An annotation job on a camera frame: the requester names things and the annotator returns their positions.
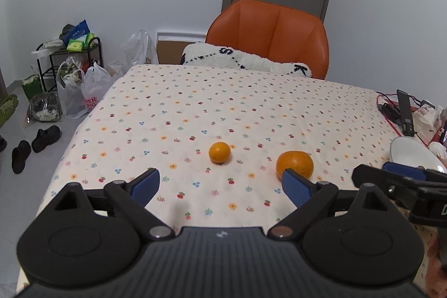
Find black shoe right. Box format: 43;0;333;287
31;125;61;153

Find white shopping bag red print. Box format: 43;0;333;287
80;63;114;112

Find black shoe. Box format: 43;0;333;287
11;140;32;174
31;125;61;153

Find black shoe left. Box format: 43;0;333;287
11;140;32;174

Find white bag with peels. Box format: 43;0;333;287
413;104;444;144

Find orange leather chair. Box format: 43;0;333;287
205;0;330;79

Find black metal shelf rack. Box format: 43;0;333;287
32;36;104;92

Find person's right hand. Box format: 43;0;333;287
425;235;447;298

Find large orange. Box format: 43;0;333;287
276;151;314;180

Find floral tablecloth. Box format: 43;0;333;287
15;63;447;295

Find green package on shelf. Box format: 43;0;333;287
67;32;95;52

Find white fluffy cushion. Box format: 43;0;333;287
180;42;312;78

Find translucent plastic bag by wall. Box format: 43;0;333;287
121;30;159;68

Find black smartphone on stand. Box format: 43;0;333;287
396;89;415;137

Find blue package on shelf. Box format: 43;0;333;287
63;20;90;45

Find clear bag on floor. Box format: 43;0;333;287
27;92;62;123

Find white plate with blue rim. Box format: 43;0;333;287
389;137;446;173

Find small orange kumquat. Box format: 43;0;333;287
208;141;231;164

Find white bag with groceries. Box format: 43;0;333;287
56;61;87;119

